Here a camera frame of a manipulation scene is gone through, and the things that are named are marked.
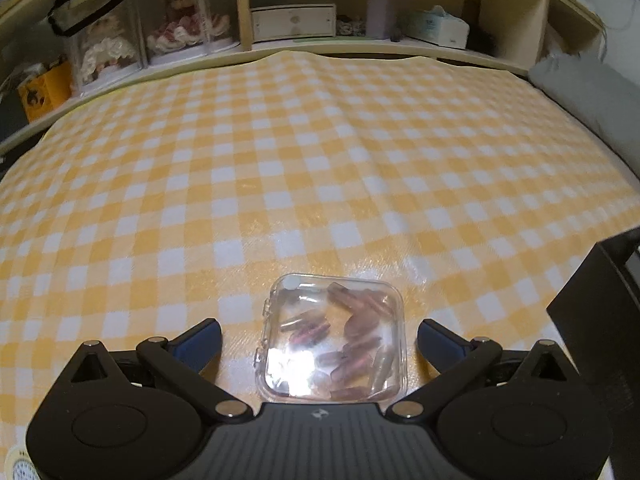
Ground pale purple box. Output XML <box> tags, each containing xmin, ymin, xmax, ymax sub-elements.
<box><xmin>366</xmin><ymin>0</ymin><xmax>393</xmax><ymax>40</ymax></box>

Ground white round tape measure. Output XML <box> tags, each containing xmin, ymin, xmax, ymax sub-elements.
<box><xmin>0</xmin><ymin>442</ymin><xmax>41</xmax><ymax>480</ymax></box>

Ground doll in cream dress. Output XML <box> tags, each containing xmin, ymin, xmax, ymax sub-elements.
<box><xmin>80</xmin><ymin>15</ymin><xmax>138</xmax><ymax>86</ymax></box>

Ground cream wooden shelf unit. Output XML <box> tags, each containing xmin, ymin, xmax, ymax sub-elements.
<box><xmin>0</xmin><ymin>0</ymin><xmax>608</xmax><ymax>156</ymax></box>

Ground doll in red dress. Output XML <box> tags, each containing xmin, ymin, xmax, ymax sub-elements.
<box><xmin>147</xmin><ymin>0</ymin><xmax>233</xmax><ymax>56</ymax></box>

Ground orange box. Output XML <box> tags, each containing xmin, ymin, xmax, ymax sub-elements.
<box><xmin>17</xmin><ymin>60</ymin><xmax>73</xmax><ymax>123</ymax></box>

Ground yellow checkered tablecloth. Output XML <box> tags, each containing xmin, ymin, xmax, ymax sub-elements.
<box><xmin>0</xmin><ymin>52</ymin><xmax>640</xmax><ymax>480</ymax></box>

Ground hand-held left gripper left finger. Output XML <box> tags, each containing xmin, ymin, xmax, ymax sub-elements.
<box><xmin>65</xmin><ymin>317</ymin><xmax>251</xmax><ymax>420</ymax></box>

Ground clear square case brown pieces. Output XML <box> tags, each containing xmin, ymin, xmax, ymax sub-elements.
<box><xmin>254</xmin><ymin>272</ymin><xmax>407</xmax><ymax>404</ymax></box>

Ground small white drawer unit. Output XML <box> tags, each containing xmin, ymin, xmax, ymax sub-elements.
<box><xmin>248</xmin><ymin>0</ymin><xmax>337</xmax><ymax>43</ymax></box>

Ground black cardboard box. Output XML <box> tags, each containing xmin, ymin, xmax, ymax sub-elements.
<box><xmin>546</xmin><ymin>227</ymin><xmax>640</xmax><ymax>480</ymax></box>

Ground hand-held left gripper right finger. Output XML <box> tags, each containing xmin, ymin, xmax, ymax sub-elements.
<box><xmin>386</xmin><ymin>317</ymin><xmax>577</xmax><ymax>423</ymax></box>

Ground grey pillow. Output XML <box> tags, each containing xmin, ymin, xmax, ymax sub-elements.
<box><xmin>527</xmin><ymin>54</ymin><xmax>640</xmax><ymax>181</ymax></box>

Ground white tissue box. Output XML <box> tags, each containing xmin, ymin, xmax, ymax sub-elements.
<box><xmin>400</xmin><ymin>5</ymin><xmax>471</xmax><ymax>50</ymax></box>

